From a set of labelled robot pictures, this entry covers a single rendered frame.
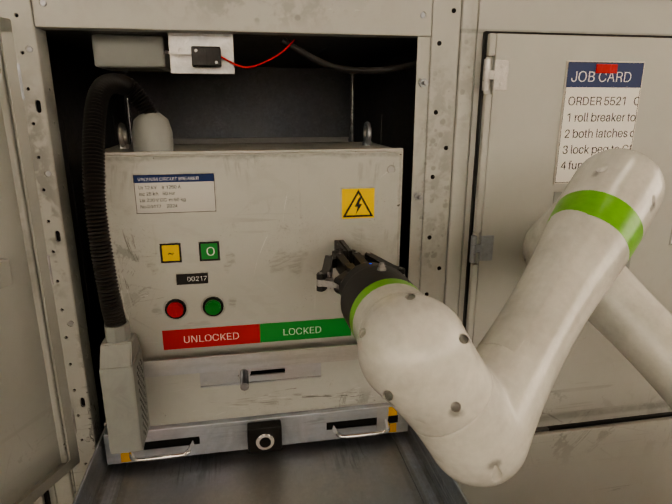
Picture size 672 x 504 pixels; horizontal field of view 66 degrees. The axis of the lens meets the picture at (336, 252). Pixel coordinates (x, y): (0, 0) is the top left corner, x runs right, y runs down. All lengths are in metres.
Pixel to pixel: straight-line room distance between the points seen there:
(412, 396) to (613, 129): 0.72
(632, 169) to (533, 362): 0.33
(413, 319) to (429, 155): 0.50
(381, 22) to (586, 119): 0.40
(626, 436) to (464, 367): 0.88
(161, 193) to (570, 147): 0.70
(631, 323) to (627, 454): 0.52
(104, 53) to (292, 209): 0.39
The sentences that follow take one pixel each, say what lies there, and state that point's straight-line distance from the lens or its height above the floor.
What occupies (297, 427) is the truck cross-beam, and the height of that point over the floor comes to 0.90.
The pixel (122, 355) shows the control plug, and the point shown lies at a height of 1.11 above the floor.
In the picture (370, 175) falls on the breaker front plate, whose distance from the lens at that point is 0.86.
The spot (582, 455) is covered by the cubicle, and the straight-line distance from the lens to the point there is 1.32.
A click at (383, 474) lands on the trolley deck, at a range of 0.98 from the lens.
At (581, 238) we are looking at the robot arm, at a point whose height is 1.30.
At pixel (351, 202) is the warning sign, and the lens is 0.86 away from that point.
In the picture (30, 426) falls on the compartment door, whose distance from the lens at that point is 1.04.
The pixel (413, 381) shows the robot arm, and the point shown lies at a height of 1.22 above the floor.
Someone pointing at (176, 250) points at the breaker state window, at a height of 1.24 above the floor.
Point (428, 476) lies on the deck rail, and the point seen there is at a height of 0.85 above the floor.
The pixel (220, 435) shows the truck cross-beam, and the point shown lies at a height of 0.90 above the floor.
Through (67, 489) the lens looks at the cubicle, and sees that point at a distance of 1.15.
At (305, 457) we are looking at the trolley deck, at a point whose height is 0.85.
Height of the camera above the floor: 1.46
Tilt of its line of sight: 16 degrees down
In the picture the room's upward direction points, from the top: straight up
